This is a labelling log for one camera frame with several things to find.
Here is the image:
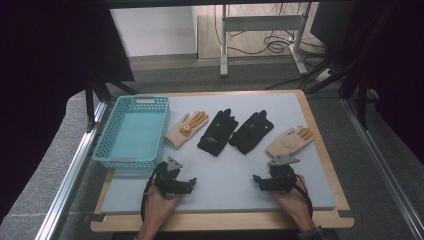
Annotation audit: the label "beige glove with round label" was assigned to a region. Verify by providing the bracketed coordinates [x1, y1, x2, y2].
[163, 110, 210, 150]

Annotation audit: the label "white panel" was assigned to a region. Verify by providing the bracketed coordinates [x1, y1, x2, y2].
[109, 5, 198, 58]

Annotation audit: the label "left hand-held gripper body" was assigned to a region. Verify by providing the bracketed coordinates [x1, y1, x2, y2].
[153, 155, 188, 200]

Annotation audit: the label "white metal desk frame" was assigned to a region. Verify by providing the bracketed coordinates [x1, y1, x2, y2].
[219, 3, 309, 78]

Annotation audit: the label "black curtain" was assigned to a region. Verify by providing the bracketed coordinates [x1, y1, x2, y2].
[339, 0, 424, 166]
[0, 0, 136, 223]

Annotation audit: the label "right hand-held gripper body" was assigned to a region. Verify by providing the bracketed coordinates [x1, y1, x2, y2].
[265, 155, 301, 194]

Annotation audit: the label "aluminium rail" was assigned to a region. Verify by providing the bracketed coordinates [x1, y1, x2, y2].
[342, 97, 424, 239]
[34, 100, 108, 240]

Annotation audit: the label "person's left hand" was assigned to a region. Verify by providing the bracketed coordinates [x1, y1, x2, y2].
[143, 184, 183, 232]

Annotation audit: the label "plain beige glove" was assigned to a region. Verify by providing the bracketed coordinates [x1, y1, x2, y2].
[265, 125, 315, 158]

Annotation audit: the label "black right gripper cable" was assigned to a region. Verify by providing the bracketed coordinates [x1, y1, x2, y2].
[293, 174, 314, 219]

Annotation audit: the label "grey foam mat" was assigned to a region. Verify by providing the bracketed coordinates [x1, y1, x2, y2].
[100, 92, 337, 214]

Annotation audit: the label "person's right hand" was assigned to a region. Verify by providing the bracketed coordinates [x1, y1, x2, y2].
[270, 173, 315, 232]

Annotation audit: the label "white power strip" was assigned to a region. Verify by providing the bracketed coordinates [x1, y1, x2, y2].
[314, 67, 334, 84]

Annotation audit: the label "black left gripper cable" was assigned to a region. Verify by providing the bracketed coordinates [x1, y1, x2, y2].
[140, 162, 168, 223]

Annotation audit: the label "turquoise plastic basket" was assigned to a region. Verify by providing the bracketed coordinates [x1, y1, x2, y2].
[91, 95, 172, 170]

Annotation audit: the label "plain black glove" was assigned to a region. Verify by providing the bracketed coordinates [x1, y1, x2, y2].
[228, 109, 275, 155]

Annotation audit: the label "black floor cables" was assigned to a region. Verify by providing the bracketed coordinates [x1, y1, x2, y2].
[213, 3, 329, 58]

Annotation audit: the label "black glove with white print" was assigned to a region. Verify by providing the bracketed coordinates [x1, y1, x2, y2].
[196, 108, 240, 157]

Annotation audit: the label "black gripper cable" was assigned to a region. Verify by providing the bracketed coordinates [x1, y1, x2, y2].
[293, 174, 314, 219]
[140, 162, 168, 223]

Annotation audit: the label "black stand legs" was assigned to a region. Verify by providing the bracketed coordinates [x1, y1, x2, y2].
[304, 3, 399, 132]
[84, 69, 138, 133]

